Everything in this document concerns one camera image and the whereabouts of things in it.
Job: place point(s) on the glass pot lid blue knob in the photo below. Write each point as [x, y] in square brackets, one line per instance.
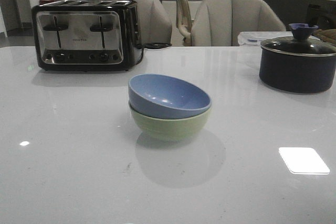
[300, 43]

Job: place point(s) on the beige chair right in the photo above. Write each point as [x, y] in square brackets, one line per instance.
[219, 22]

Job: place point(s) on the blue bowl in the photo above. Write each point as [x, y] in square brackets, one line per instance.
[165, 97]

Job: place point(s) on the beige chair left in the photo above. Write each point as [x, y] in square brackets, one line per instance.
[154, 22]

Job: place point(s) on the black and chrome toaster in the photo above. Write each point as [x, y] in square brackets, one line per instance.
[72, 35]

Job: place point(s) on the dark blue cooking pot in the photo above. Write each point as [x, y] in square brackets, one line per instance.
[298, 74]

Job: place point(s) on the beige chair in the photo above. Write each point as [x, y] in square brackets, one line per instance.
[219, 22]
[154, 22]

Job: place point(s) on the green bowl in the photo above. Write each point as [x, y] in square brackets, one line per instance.
[170, 129]

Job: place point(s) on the clear plastic food container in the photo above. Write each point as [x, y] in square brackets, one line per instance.
[253, 38]

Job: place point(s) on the cream office chair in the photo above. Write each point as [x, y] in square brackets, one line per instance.
[184, 21]

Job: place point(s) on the brown cloth oven mitt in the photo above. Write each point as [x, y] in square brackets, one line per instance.
[328, 35]

